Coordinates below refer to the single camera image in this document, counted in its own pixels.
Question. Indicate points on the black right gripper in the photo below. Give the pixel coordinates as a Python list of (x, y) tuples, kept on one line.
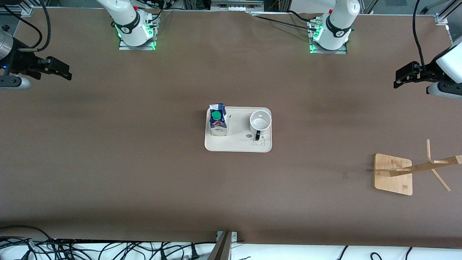
[(20, 62)]

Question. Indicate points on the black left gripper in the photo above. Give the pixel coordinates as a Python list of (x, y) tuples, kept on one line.
[(428, 70)]

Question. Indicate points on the blue milk carton green cap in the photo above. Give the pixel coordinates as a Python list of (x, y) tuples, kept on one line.
[(218, 124)]

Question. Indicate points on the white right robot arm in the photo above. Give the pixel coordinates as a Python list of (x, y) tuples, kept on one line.
[(126, 18)]

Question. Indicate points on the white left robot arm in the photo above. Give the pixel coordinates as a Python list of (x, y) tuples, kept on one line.
[(339, 21)]

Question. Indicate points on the white rabbit print tray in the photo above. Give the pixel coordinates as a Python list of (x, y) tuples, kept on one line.
[(238, 142)]

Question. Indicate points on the wooden mug stand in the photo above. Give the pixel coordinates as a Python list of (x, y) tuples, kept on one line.
[(393, 177)]

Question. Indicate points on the grey metal box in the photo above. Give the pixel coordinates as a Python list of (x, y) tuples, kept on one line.
[(236, 4)]

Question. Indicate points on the black power plug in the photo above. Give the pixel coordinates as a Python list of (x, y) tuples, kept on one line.
[(195, 254)]

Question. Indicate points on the aluminium frame rail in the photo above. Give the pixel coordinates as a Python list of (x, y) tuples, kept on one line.
[(442, 16), (23, 9)]

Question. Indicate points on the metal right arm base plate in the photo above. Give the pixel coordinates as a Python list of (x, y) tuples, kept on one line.
[(124, 47)]

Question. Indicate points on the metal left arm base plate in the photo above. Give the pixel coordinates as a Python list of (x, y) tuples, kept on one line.
[(313, 48)]

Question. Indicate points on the aluminium bracket post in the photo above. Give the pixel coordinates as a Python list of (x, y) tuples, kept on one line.
[(222, 249)]

